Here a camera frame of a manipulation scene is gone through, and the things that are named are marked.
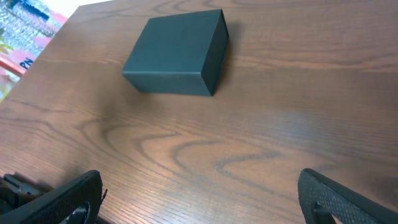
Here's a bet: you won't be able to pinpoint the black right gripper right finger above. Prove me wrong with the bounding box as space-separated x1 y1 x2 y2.
298 169 397 224

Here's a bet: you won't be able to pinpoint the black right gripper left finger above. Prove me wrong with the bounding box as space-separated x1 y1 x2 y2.
1 170 103 224

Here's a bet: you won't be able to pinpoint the dark green box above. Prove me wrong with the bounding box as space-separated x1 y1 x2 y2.
122 9 229 96

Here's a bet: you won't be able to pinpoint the colourful patterned floor mat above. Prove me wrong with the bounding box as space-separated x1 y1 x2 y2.
1 0 69 100

